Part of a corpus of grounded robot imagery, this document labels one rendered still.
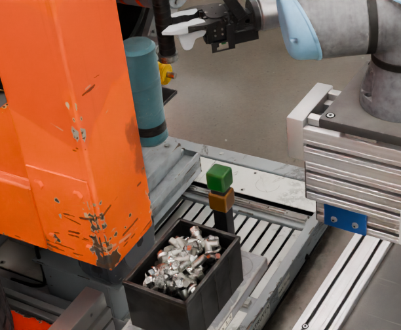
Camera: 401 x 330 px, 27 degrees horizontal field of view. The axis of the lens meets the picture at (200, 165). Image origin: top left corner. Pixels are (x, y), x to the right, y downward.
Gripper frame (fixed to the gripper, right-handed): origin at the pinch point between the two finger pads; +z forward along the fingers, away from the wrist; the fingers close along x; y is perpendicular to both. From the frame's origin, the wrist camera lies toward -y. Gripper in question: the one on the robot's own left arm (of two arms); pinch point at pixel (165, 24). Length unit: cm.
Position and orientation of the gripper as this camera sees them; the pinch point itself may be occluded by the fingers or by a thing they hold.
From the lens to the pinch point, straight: 175.3
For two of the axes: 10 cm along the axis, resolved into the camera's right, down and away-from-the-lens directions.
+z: -9.6, 2.4, -1.6
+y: 1.0, 8.0, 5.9
